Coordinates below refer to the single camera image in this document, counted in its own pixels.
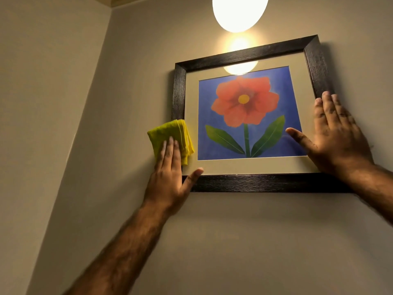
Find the glowing white globe lamp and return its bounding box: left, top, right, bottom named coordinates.
left=212, top=0, right=270, bottom=33

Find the person's right hand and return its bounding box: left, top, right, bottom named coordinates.
left=286, top=91, right=375, bottom=178

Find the person's left hand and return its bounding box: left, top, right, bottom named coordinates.
left=143, top=136, right=204, bottom=217

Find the person's right forearm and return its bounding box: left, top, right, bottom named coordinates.
left=338, top=161, right=393, bottom=226

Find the dark framed flower picture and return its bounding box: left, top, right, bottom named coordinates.
left=171, top=34, right=353, bottom=194

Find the yellow cleaning cloth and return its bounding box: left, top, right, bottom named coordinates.
left=147, top=119, right=195, bottom=166

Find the person's left forearm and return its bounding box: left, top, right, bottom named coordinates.
left=63, top=201, right=172, bottom=295

